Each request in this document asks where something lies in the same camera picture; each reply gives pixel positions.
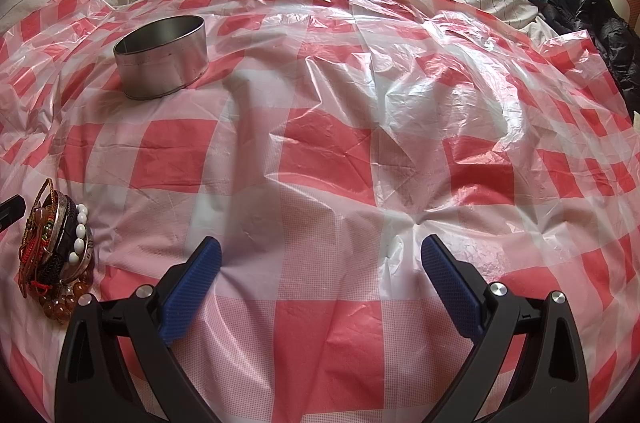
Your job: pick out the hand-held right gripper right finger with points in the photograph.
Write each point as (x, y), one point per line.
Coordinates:
(447, 278)

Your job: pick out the black jacket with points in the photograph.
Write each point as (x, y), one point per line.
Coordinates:
(607, 33)

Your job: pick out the red white checked plastic sheet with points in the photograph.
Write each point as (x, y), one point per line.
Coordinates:
(325, 153)

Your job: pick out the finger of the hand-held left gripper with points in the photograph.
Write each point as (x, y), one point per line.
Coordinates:
(11, 210)

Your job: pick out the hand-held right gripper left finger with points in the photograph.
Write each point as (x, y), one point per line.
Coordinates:
(197, 273)

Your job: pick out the round metal tin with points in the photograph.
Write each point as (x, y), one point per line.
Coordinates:
(160, 63)

